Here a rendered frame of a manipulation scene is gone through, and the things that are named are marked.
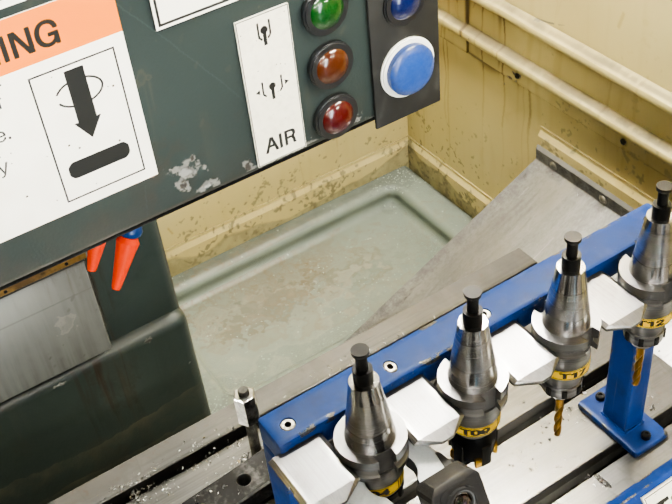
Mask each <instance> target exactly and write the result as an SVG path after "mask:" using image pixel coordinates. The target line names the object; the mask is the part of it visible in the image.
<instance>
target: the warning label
mask: <svg viewBox="0 0 672 504"><path fill-rule="evenodd" d="M157 174H158V171H157V167H156V163H155V159H154V155H153V151H152V147H151V143H150V139H149V135H148V131H147V127H146V123H145V119H144V115H143V111H142V107H141V103H140V99H139V95H138V91H137V87H136V83H135V79H134V75H133V71H132V67H131V63H130V59H129V55H128V51H127V47H126V43H125V39H124V35H123V31H122V27H121V23H120V19H119V15H118V11H117V7H116V3H115V0H53V1H50V2H47V3H44V4H42V5H39V6H36V7H33V8H30V9H28V10H25V11H22V12H19V13H16V14H14V15H11V16H8V17H5V18H2V19H0V243H2V242H5V241H7V240H9V239H12V238H14V237H16V236H18V235H21V234H23V233H25V232H27V231H30V230H32V229H34V228H37V227H39V226H41V225H43V224H46V223H48V222H50V221H52V220H55V219H57V218H59V217H62V216H64V215H66V214H68V213H71V212H73V211H75V210H77V209H80V208H82V207H84V206H87V205H89V204H91V203H93V202H96V201H98V200H100V199H103V198H105V197H107V196H109V195H112V194H114V193H116V192H118V191H121V190H123V189H125V188H128V187H130V186H132V185H134V184H137V183H139V182H141V181H143V180H146V179H148V178H150V177H153V176H155V175H157Z"/></svg>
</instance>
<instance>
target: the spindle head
mask: <svg viewBox="0 0 672 504"><path fill-rule="evenodd" d="M50 1H53V0H26V1H23V2H20V3H17V4H14V5H11V6H9V7H6V8H3V9H0V19H2V18H5V17H8V16H11V15H14V14H16V13H19V12H22V11H25V10H28V9H30V8H33V7H36V6H39V5H42V4H44V3H47V2H50ZM304 1H305V0H237V1H235V2H232V3H230V4H227V5H224V6H222V7H219V8H217V9H214V10H211V11H209V12H206V13H204V14H201V15H198V16H196V17H193V18H190V19H188V20H185V21H183V22H180V23H177V24H175V25H172V26H170V27H167V28H164V29H162V30H159V31H156V30H155V26H154V22H153V18H152V13H151V9H150V4H149V0H115V3H116V7H117V11H118V15H119V19H120V23H121V27H122V31H123V35H124V39H125V43H126V47H127V51H128V55H129V59H130V63H131V67H132V71H133V75H134V79H135V83H136V87H137V91H138V95H139V99H140V103H141V107H142V111H143V115H144V119H145V123H146V127H147V131H148V135H149V139H150V143H151V147H152V151H153V155H154V159H155V163H156V167H157V171H158V174H157V175H155V176H153V177H150V178H148V179H146V180H143V181H141V182H139V183H137V184H134V185H132V186H130V187H128V188H125V189H123V190H121V191H118V192H116V193H114V194H112V195H109V196H107V197H105V198H103V199H100V200H98V201H96V202H93V203H91V204H89V205H87V206H84V207H82V208H80V209H77V210H75V211H73V212H71V213H68V214H66V215H64V216H62V217H59V218H57V219H55V220H52V221H50V222H48V223H46V224H43V225H41V226H39V227H37V228H34V229H32V230H30V231H27V232H25V233H23V234H21V235H18V236H16V237H14V238H12V239H9V240H7V241H5V242H2V243H0V291H1V290H4V289H6V288H8V287H10V286H12V285H15V284H17V283H19V282H21V281H23V280H26V279H28V278H30V277H32V276H34V275H36V274H39V273H41V272H43V271H45V270H47V269H50V268H52V267H54V266H56V265H58V264H61V263H63V262H65V261H67V260H69V259H71V258H74V257H76V256H78V255H80V254H82V253H85V252H87V251H89V250H91V249H93V248H96V247H98V246H100V245H102V244H104V243H107V242H109V241H111V240H113V239H115V238H117V237H120V236H122V235H124V234H126V233H128V232H131V231H133V230H135V229H137V228H139V227H142V226H144V225H146V224H148V223H150V222H152V221H155V220H157V219H159V218H161V217H163V216H166V215H168V214H170V213H172V212H174V211H177V210H179V209H181V208H183V207H185V206H188V205H190V204H192V203H194V202H196V201H198V200H201V199H203V198H205V197H207V196H209V195H212V194H214V193H216V192H218V191H220V190H223V189H225V188H227V187H229V186H231V185H233V184H236V183H238V182H240V181H242V180H244V179H247V178H249V177H251V176H253V175H255V174H258V173H260V172H262V171H264V170H266V169H268V168H271V167H273V166H275V165H277V164H279V163H282V162H284V161H286V160H288V159H290V158H293V157H295V156H297V155H299V154H301V153H304V152H306V151H308V150H310V149H312V148H314V147H317V146H319V145H321V144H323V143H325V142H328V141H330V140H332V139H326V138H323V137H322V136H321V135H319V134H318V133H317V131H316V129H315V126H314V117H315V113H316V111H317V109H318V107H319V106H320V104H321V103H322V102H323V101H324V100H325V99H326V98H327V97H329V96H330V95H332V94H334V93H338V92H344V93H348V94H349V95H351V96H352V97H353V98H354V99H355V100H356V102H357V106H358V113H357V117H356V120H355V122H354V124H353V126H352V127H351V128H350V129H349V131H352V130H354V129H356V128H358V127H360V126H363V125H365V124H367V123H369V122H371V121H374V120H375V116H374V102H373V89H372V76H371V63H370V49H369V36H368V23H367V10H366V0H348V11H347V15H346V17H345V19H344V21H343V22H342V24H341V25H340V26H339V27H338V28H337V29H336V30H335V31H333V32H332V33H330V34H328V35H324V36H317V35H313V34H312V33H310V32H309V31H307V30H306V29H305V27H304V26H303V23H302V20H301V10H302V6H303V3H304ZM285 2H287V3H288V7H289V15H290V23H291V31H292V38H293V46H294V54H295V61H296V69H297V77H298V84H299V92H300V100H301V108H302V115H303V123H304V131H305V138H306V147H303V148H301V149H299V150H297V151H295V152H292V153H290V154H288V155H286V156H284V157H281V158H279V159H277V160H275V161H273V162H270V163H268V164H266V165H264V166H262V167H258V165H257V159H256V153H255V147H254V141H253V135H252V130H251V124H250V118H249V112H248V106H247V100H246V94H245V88H244V83H243V77H242V71H241V65H240V59H239V53H238V47H237V41H236V36H235V30H234V24H233V23H234V22H237V21H239V20H242V19H244V18H247V17H249V16H252V15H255V14H257V13H260V12H262V11H265V10H267V9H270V8H272V7H275V6H277V5H280V4H283V3H285ZM330 40H341V41H343V42H345V43H346V44H347V45H348V46H349V47H350V48H351V50H352V52H353V65H352V68H351V71H350V73H349V75H348V76H347V78H346V79H345V80H344V81H343V82H342V83H341V84H339V85H338V86H336V87H334V88H332V89H325V90H324V89H320V88H318V87H316V86H315V85H314V84H313V83H312V82H311V81H310V79H309V76H308V65H309V61H310V58H311V56H312V55H313V53H314V52H315V50H316V49H317V48H318V47H319V46H320V45H322V44H323V43H325V42H327V41H330ZM349 131H347V132H349ZM347 132H346V133H347Z"/></svg>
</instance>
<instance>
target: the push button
mask: <svg viewBox="0 0 672 504"><path fill-rule="evenodd" d="M433 69H434V56H433V53H432V51H431V50H430V49H429V48H428V47H427V46H425V45H424V44H422V43H410V44H408V45H406V46H404V47H403V48H401V49H400V50H399V51H398V52H397V53H396V54H395V55H394V57H393V58H392V60H391V62H390V64H389V67H388V70H387V82H388V85H389V87H390V88H391V89H392V90H393V91H394V92H396V93H397V94H399V95H403V96H407V95H411V94H414V93H416V92H417V91H419V90H420V89H422V88H423V87H424V86H425V85H426V83H427V82H428V81H429V79H430V77H431V75H432V72H433Z"/></svg>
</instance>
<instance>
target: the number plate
mask: <svg viewBox="0 0 672 504"><path fill-rule="evenodd" d="M640 499H641V501H642V503H643V504H672V476H671V477H670V478H668V479H667V480H665V481H664V482H663V483H661V484H660V485H658V486H657V487H655V488H654V489H652V490H651V491H650V492H648V493H647V494H645V495H644V496H642V497H641V498H640Z"/></svg>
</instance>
